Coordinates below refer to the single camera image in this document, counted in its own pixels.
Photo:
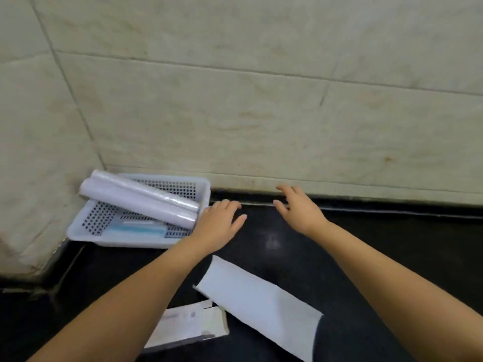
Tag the person's right hand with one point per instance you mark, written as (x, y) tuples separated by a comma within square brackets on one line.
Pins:
[(302, 213)]

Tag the person's left hand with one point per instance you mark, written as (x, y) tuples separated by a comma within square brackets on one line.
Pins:
[(215, 229)]

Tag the person's left thumb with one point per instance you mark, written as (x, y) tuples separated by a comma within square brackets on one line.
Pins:
[(239, 223)]

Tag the person's right thumb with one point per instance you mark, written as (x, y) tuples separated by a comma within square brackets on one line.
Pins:
[(280, 208)]

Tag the person's right forearm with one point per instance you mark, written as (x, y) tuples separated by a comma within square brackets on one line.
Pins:
[(396, 290)]

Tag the person's left forearm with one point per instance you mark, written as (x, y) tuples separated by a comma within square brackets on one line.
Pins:
[(124, 305)]

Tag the white paper sheet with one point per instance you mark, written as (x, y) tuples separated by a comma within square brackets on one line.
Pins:
[(260, 301)]

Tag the white plastic-wrapped roll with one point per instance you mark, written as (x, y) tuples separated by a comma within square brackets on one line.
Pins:
[(136, 203), (151, 192)]

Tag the light blue flat packet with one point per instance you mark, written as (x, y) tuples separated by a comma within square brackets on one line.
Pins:
[(139, 229)]

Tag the white cardboard box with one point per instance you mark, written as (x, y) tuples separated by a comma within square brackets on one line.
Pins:
[(188, 326)]

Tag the white perforated plastic basket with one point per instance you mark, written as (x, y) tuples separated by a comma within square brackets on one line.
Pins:
[(113, 241)]

